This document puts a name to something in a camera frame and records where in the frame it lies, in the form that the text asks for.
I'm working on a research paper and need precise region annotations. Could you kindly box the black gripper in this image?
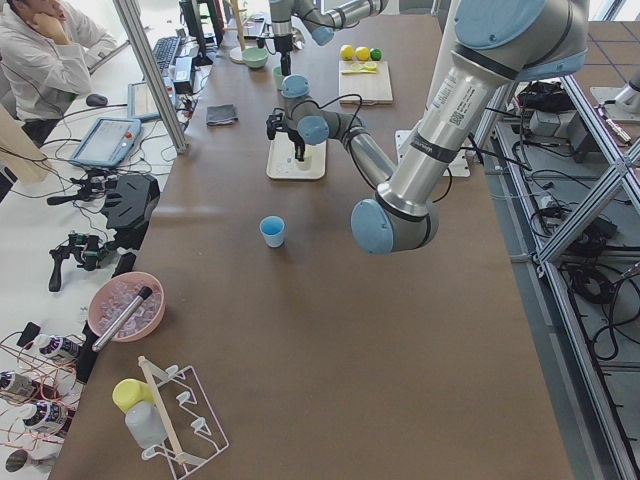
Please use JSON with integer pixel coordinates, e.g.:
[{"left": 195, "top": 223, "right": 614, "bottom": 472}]
[
  {"left": 266, "top": 107, "right": 305, "bottom": 162},
  {"left": 274, "top": 33, "right": 294, "bottom": 76}
]

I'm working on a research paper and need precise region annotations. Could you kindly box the green cup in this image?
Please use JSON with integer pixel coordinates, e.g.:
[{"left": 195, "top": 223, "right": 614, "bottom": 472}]
[{"left": 272, "top": 67, "right": 284, "bottom": 91}]

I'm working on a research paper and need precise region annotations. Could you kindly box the cream white cup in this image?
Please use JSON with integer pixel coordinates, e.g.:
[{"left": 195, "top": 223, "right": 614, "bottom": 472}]
[{"left": 295, "top": 145, "right": 313, "bottom": 172}]

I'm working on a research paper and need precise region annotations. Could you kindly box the light blue cup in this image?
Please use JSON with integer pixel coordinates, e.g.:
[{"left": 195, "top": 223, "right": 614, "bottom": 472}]
[{"left": 259, "top": 215, "right": 286, "bottom": 248}]

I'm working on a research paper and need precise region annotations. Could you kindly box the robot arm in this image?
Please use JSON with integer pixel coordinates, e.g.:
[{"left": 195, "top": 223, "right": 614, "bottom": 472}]
[
  {"left": 269, "top": 0, "right": 388, "bottom": 76},
  {"left": 266, "top": 1, "right": 589, "bottom": 255}
]

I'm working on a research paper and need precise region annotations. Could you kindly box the beige rabbit serving tray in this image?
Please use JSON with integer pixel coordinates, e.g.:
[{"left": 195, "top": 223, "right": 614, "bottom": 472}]
[{"left": 266, "top": 133, "right": 327, "bottom": 181}]

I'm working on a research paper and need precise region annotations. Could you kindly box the green bowl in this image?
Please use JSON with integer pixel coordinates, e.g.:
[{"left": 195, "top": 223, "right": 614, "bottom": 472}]
[{"left": 242, "top": 47, "right": 269, "bottom": 69}]

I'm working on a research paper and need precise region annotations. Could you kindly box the wooden stand with round base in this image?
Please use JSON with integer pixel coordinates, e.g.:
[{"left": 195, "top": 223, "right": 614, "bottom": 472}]
[{"left": 227, "top": 0, "right": 255, "bottom": 65}]

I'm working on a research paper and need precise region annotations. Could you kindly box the yellow plastic knife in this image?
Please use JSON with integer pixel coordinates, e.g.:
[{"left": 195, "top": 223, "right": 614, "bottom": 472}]
[{"left": 340, "top": 69, "right": 378, "bottom": 75}]

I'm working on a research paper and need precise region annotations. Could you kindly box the lower whole lemon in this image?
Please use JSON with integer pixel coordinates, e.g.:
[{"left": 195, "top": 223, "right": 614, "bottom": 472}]
[{"left": 339, "top": 44, "right": 355, "bottom": 61}]

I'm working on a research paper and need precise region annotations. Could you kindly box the whole lemon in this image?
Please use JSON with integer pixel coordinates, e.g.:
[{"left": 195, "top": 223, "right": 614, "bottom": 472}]
[
  {"left": 355, "top": 46, "right": 371, "bottom": 62},
  {"left": 339, "top": 44, "right": 355, "bottom": 61}
]

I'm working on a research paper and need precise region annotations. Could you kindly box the upper whole lemon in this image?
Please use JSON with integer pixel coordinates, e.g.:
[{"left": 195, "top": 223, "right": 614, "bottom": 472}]
[{"left": 355, "top": 46, "right": 371, "bottom": 62}]

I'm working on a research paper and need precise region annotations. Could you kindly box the grey folded cloth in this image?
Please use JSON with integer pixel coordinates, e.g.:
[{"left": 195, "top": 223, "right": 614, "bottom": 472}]
[{"left": 206, "top": 104, "right": 238, "bottom": 127}]

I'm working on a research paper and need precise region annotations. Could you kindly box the upper lemon half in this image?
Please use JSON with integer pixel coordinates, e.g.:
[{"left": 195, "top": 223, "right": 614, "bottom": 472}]
[{"left": 362, "top": 61, "right": 377, "bottom": 72}]

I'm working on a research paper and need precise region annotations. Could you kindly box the green lime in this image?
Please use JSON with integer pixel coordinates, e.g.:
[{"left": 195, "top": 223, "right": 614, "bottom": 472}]
[{"left": 370, "top": 48, "right": 383, "bottom": 61}]

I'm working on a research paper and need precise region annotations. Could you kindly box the wooden cutting board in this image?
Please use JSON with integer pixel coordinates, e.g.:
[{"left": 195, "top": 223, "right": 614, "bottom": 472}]
[{"left": 338, "top": 60, "right": 393, "bottom": 105}]

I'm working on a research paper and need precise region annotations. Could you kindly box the black keyboard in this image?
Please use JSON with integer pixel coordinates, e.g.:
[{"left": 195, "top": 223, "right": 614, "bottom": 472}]
[{"left": 152, "top": 36, "right": 181, "bottom": 76}]

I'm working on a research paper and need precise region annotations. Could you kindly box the black stand plate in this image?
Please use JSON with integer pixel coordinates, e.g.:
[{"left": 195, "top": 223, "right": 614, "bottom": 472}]
[{"left": 101, "top": 174, "right": 160, "bottom": 250}]

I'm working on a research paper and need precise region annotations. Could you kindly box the blue teach pendant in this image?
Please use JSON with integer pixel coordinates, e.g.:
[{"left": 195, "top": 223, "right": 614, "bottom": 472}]
[{"left": 69, "top": 117, "right": 142, "bottom": 168}]

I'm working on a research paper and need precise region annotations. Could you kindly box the black computer mouse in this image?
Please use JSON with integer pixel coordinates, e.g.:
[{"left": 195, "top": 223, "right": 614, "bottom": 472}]
[{"left": 85, "top": 93, "right": 109, "bottom": 107}]

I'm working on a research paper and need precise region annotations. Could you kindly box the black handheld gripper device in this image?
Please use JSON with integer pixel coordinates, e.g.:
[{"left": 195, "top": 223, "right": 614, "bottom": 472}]
[{"left": 48, "top": 231, "right": 116, "bottom": 292}]

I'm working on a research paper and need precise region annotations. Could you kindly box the pink bowl with ice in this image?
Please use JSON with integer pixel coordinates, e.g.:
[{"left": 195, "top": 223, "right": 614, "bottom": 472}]
[{"left": 88, "top": 272, "right": 166, "bottom": 343}]

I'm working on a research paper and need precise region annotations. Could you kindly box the seated person white shirt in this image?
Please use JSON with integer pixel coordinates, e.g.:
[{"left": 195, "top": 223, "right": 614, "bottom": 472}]
[{"left": 1, "top": 1, "right": 117, "bottom": 146}]

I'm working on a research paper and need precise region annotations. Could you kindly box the yellow cup on rack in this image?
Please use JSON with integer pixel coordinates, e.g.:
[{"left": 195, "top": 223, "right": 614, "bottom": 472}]
[{"left": 112, "top": 378, "right": 154, "bottom": 413}]

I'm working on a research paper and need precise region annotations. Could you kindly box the clear cup on rack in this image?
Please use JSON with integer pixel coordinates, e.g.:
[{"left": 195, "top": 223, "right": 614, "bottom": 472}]
[{"left": 125, "top": 401, "right": 168, "bottom": 449}]

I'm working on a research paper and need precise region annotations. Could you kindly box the aluminium frame post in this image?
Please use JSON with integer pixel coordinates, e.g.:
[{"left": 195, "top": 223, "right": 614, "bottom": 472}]
[{"left": 113, "top": 0, "right": 188, "bottom": 154}]

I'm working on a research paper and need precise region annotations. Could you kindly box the metal scoop black handle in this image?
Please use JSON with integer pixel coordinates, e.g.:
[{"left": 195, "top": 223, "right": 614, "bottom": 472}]
[{"left": 91, "top": 286, "right": 153, "bottom": 352}]

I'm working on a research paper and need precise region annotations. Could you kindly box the white wire cup rack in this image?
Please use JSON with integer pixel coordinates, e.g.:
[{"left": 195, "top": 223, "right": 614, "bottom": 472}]
[{"left": 138, "top": 356, "right": 230, "bottom": 479}]

